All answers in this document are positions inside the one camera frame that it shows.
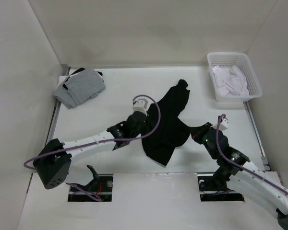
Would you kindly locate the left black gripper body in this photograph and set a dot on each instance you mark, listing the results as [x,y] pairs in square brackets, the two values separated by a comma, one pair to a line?
[143,129]

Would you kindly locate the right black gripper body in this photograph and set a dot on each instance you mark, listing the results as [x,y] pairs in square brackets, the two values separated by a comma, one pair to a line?
[210,151]

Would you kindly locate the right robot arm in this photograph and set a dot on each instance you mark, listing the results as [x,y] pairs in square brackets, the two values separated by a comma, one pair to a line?
[238,173]

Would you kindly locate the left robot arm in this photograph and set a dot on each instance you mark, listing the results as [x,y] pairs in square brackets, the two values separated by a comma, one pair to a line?
[53,162]

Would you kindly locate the white tank top in basket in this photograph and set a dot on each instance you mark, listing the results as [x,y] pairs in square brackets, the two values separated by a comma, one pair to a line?
[230,82]

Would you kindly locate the folded grey tank top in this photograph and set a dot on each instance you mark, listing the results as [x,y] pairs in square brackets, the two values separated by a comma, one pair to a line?
[71,99]

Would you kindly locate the white plastic basket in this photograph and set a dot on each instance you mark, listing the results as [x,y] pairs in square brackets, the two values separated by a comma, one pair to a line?
[226,60]

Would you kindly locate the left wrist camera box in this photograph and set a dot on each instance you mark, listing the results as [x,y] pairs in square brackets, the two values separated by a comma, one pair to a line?
[140,105]

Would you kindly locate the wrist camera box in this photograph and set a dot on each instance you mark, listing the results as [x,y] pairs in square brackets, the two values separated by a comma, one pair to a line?
[223,124]
[140,105]

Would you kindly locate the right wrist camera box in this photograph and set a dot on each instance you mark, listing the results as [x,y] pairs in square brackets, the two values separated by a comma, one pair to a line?
[223,124]

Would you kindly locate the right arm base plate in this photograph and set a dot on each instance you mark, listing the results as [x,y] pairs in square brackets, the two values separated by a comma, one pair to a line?
[211,192]

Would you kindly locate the right aluminium rail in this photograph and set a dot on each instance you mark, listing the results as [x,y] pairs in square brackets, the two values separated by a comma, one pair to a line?
[256,133]

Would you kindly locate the aluminium rail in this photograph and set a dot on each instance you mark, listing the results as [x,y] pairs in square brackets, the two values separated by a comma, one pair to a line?
[256,133]
[56,109]

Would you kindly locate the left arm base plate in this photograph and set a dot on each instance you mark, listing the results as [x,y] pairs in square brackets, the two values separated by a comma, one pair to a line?
[102,192]

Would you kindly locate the left aluminium rail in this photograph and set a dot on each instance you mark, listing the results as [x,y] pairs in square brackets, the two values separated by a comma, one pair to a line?
[56,109]

